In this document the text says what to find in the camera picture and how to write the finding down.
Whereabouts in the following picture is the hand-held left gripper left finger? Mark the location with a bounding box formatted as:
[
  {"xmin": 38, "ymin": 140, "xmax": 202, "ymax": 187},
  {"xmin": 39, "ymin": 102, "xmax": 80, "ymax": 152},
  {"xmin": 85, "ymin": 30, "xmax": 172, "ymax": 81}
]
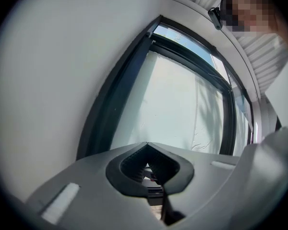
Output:
[{"xmin": 25, "ymin": 141, "xmax": 168, "ymax": 230}]

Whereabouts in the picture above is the clear upper window pane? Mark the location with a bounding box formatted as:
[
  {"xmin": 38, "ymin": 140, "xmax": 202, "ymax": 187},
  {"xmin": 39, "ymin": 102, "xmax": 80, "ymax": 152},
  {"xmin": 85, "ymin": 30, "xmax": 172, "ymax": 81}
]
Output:
[{"xmin": 153, "ymin": 24, "xmax": 218, "ymax": 68}]

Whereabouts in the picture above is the person's head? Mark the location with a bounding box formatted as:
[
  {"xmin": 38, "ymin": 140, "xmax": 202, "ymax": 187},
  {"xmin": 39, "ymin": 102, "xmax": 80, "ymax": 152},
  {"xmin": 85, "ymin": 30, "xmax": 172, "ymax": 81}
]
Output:
[{"xmin": 222, "ymin": 0, "xmax": 288, "ymax": 50}]

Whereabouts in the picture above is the adjacent frosted window pane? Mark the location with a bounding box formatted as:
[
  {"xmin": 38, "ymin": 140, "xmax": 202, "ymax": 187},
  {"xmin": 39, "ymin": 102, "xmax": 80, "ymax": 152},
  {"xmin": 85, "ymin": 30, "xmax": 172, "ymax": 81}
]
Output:
[{"xmin": 232, "ymin": 97, "xmax": 252, "ymax": 157}]

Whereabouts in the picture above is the black head-worn camera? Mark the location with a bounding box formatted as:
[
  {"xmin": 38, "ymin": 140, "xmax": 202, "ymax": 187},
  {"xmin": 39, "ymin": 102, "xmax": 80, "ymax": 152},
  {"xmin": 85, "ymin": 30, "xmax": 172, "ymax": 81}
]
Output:
[{"xmin": 207, "ymin": 6, "xmax": 223, "ymax": 31}]

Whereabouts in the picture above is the frosted window glass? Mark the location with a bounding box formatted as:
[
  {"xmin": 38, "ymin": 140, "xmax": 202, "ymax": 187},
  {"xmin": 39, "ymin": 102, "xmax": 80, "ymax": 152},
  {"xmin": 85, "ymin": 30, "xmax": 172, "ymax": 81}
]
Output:
[{"xmin": 110, "ymin": 50, "xmax": 225, "ymax": 154}]

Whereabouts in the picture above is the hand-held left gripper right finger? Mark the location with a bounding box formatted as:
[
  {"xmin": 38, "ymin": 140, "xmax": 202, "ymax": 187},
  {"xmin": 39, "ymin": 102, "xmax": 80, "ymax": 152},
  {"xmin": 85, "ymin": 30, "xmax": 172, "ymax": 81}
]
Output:
[{"xmin": 146, "ymin": 141, "xmax": 243, "ymax": 230}]

